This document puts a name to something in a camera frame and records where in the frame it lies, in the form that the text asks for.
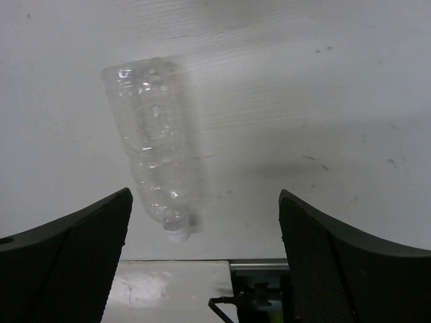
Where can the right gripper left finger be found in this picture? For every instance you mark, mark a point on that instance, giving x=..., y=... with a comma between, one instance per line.
x=63, y=271

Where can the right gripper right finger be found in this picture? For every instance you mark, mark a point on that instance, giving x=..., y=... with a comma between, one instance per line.
x=342, y=274

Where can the clear plastic bottle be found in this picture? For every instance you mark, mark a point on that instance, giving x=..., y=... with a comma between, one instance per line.
x=146, y=102

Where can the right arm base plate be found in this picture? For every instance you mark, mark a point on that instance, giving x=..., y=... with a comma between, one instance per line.
x=261, y=292

